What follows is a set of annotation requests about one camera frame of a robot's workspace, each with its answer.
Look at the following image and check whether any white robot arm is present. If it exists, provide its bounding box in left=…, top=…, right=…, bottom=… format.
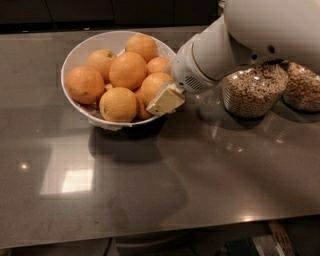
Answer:
left=147, top=0, right=320, bottom=116

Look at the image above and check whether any back right glass cereal jar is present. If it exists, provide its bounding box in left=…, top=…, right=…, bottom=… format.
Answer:
left=282, top=62, right=320, bottom=112

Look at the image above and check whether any small hidden lower orange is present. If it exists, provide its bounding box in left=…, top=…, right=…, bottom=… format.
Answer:
left=135, top=89, right=152, bottom=120

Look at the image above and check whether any white bowl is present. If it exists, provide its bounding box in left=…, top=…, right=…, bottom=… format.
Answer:
left=60, top=30, right=178, bottom=131

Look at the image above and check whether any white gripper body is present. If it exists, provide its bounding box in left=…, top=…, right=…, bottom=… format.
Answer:
left=171, top=39, right=218, bottom=94

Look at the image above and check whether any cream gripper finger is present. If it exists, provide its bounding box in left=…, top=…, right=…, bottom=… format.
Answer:
left=147, top=82, right=185, bottom=116

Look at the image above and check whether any front glass cereal jar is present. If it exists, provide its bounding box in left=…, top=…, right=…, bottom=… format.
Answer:
left=222, top=65, right=288, bottom=119

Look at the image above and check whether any glass cereal jar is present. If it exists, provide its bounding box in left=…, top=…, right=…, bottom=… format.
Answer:
left=222, top=65, right=288, bottom=119
left=282, top=62, right=320, bottom=112

